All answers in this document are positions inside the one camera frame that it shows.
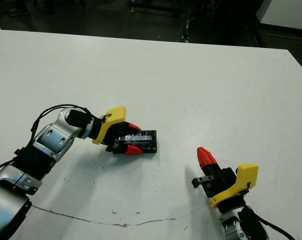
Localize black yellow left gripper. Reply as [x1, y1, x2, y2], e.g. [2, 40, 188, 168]
[91, 105, 145, 157]

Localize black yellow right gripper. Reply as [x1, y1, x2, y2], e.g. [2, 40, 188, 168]
[191, 146, 260, 214]

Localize shiny black box lid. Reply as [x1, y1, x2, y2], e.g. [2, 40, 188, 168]
[117, 129, 159, 154]

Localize black metal stand leg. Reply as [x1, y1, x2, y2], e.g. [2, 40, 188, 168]
[180, 13, 192, 44]

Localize white cabinet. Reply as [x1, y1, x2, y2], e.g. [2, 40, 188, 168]
[255, 0, 302, 29]

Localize dark shoes of person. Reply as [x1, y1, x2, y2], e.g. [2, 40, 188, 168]
[6, 5, 30, 17]

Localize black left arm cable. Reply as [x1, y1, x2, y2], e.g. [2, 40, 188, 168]
[30, 103, 105, 141]

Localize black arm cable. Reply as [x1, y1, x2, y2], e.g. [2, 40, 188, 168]
[242, 183, 300, 240]
[30, 103, 105, 141]

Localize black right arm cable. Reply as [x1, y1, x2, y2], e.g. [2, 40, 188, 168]
[242, 183, 300, 240]

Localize black metal rack frame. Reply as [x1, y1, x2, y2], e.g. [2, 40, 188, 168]
[127, 0, 183, 16]

